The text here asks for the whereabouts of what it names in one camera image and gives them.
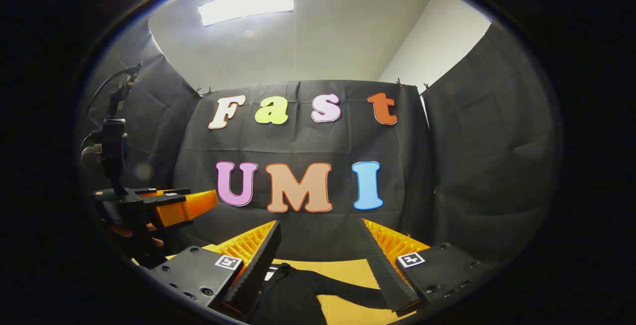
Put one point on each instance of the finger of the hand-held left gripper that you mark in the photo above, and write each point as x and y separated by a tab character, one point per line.
184	208
164	194

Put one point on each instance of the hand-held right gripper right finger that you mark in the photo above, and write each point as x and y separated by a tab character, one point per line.
385	270

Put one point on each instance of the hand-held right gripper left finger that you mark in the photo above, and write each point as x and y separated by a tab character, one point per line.
258	270

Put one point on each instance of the black shirt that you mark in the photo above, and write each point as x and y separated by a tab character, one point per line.
288	295

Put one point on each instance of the black backdrop cloth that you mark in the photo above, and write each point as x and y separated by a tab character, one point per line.
308	146

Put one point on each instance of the ceiling light panel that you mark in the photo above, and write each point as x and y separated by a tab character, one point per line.
248	3

